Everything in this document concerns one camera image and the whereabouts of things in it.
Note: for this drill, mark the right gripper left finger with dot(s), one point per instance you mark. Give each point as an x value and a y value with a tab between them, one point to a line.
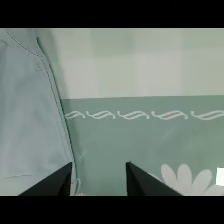
55	185

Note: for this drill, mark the pale blue shirt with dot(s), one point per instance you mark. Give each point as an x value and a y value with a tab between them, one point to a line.
28	110

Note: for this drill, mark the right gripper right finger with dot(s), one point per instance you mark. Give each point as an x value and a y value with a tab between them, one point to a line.
143	185

